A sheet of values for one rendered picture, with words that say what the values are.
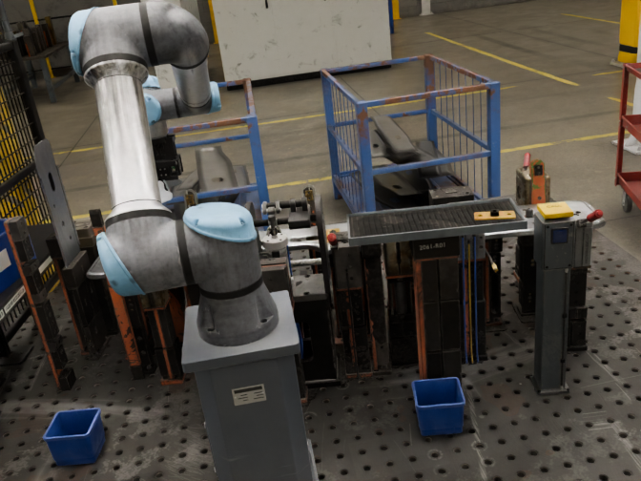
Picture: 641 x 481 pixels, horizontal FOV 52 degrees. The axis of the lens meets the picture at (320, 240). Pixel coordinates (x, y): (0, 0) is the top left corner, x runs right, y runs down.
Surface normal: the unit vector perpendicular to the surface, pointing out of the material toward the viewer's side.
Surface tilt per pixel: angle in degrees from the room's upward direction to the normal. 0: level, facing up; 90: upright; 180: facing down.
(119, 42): 58
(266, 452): 90
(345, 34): 90
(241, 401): 90
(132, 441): 0
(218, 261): 92
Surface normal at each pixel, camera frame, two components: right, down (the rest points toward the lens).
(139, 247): 0.09, -0.22
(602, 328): -0.11, -0.91
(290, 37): 0.15, 0.39
